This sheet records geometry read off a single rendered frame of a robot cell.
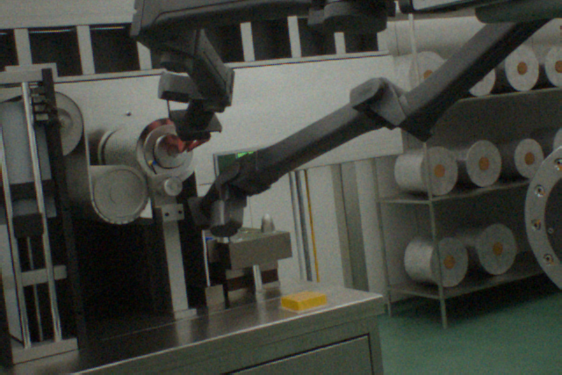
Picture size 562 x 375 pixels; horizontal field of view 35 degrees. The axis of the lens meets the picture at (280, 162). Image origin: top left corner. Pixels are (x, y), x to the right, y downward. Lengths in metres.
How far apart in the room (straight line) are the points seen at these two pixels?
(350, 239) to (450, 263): 2.55
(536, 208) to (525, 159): 4.57
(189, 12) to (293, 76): 1.29
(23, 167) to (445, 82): 0.80
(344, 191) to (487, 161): 2.77
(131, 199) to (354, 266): 1.06
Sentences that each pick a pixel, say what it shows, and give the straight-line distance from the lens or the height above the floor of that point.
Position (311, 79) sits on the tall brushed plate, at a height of 1.39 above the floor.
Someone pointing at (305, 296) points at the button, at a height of 0.92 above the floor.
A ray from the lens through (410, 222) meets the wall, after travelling 5.70.
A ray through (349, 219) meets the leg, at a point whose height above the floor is 0.95.
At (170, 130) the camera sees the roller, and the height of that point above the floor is 1.29.
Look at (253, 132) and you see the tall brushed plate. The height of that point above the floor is 1.26.
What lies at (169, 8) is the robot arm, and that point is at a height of 1.46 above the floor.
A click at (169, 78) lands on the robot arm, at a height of 1.40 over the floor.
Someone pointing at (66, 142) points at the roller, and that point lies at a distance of 1.89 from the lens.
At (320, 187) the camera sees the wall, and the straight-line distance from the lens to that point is 5.30.
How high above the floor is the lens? 1.30
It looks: 3 degrees down
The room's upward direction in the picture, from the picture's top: 7 degrees counter-clockwise
